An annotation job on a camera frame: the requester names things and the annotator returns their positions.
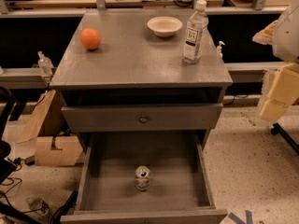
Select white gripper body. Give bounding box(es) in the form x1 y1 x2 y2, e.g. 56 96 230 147
259 63 299 122

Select green 7up soda can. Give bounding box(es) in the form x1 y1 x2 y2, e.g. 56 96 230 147
135 166 150 191

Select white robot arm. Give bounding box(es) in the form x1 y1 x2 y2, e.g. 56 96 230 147
252 0 299 122

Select closed grey top drawer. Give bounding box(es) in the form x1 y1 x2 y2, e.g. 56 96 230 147
62 104 222 133

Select grey wooden drawer cabinet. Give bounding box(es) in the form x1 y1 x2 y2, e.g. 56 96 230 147
50 8 234 224

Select round metal drawer knob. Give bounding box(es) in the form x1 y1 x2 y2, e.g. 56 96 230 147
139 116 149 124

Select open grey middle drawer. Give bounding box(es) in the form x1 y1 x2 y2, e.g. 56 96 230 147
61 132 228 224

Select black stand leg with wheel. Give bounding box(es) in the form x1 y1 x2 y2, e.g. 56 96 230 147
270 123 299 155

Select small white pump bottle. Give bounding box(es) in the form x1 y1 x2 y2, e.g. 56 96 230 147
216 41 225 58

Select clear plastic water bottle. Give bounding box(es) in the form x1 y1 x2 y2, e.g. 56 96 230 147
182 0 208 63

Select white paper bowl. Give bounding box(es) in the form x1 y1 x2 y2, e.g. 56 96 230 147
147 16 182 37

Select orange fruit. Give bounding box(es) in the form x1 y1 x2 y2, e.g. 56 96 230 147
79 28 101 50

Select brown cardboard box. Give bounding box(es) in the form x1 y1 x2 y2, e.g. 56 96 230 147
17 90 82 166

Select clear bottle on left ledge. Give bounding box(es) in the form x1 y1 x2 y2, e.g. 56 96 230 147
37 51 54 76

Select black chair on left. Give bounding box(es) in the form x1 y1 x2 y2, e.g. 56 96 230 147
0 86 18 185

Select black cables on floor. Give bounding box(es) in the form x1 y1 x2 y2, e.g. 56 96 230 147
0 156 78 224

